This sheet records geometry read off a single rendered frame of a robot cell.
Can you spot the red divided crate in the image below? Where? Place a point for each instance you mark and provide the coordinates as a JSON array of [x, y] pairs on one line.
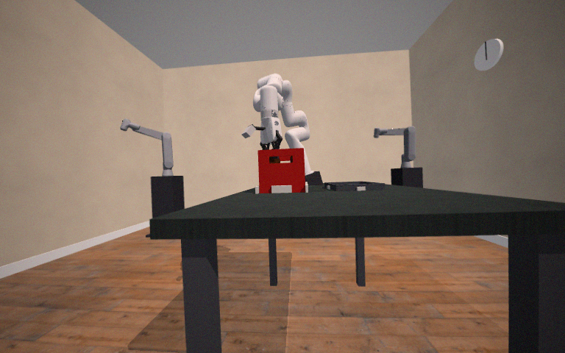
[[281, 173]]

